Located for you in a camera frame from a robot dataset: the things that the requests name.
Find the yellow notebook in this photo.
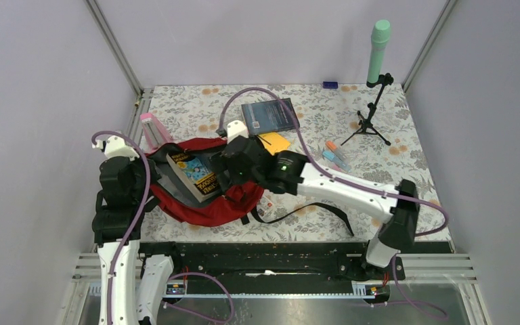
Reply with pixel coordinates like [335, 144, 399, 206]
[258, 132, 290, 156]

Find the red backpack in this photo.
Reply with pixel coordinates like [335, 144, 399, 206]
[145, 137, 355, 237]

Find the black cover book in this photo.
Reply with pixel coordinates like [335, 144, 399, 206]
[166, 152, 221, 202]

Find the dark blue book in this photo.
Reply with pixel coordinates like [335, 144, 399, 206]
[241, 98, 299, 135]

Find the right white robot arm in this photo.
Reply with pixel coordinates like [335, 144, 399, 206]
[210, 121, 420, 279]

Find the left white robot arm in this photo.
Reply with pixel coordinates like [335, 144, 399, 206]
[91, 131, 183, 324]

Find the small white card pack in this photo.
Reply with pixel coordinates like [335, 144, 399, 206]
[257, 197, 274, 221]

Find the pink metronome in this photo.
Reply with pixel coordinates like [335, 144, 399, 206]
[139, 112, 174, 152]

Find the blue highlighter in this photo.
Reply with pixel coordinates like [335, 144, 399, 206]
[322, 150, 351, 173]

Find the orange highlighter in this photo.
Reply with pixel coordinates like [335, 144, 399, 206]
[325, 140, 347, 162]

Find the small blue box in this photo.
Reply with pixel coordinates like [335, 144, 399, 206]
[322, 81, 339, 89]

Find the floral table mat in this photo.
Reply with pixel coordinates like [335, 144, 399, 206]
[142, 84, 451, 242]

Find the black tripod mic stand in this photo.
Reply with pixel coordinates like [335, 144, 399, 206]
[341, 73, 394, 146]

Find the green microphone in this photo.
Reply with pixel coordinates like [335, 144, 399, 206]
[366, 20, 391, 87]

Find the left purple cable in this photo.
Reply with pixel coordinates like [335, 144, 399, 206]
[91, 130, 236, 325]

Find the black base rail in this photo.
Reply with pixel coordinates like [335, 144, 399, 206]
[139, 240, 454, 296]

